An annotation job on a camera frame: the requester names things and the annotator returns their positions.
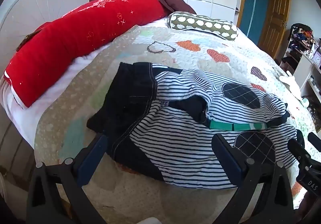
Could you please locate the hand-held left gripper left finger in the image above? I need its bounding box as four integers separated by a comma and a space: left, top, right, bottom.
26, 133, 110, 224

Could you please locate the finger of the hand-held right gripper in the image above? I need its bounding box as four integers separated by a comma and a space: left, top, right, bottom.
287, 130, 312, 167
307, 132, 321, 152

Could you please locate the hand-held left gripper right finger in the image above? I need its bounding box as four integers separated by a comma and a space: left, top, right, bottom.
211, 134, 294, 224

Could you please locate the striped navy white shirt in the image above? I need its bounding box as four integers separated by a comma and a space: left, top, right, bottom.
86, 62, 305, 190

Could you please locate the white plush toy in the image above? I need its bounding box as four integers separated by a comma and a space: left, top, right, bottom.
279, 70, 304, 101

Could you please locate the white desk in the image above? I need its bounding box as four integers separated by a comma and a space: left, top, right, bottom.
293, 50, 321, 116

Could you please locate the white bed sheet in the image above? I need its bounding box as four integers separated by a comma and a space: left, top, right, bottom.
4, 17, 176, 149

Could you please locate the cluttered shelf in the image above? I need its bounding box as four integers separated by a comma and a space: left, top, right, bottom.
279, 23, 321, 70

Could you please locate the red bolster pillow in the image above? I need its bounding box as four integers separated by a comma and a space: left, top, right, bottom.
3, 0, 168, 109

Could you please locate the patchwork heart quilt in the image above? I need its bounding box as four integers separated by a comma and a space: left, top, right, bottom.
34, 24, 321, 224

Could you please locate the wooden door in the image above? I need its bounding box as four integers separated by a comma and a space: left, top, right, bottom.
236, 0, 293, 61

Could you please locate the green patterned bolster pillow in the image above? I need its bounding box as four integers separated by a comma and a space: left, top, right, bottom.
167, 11, 240, 42

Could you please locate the white round headboard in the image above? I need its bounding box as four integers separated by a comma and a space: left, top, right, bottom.
0, 0, 91, 47

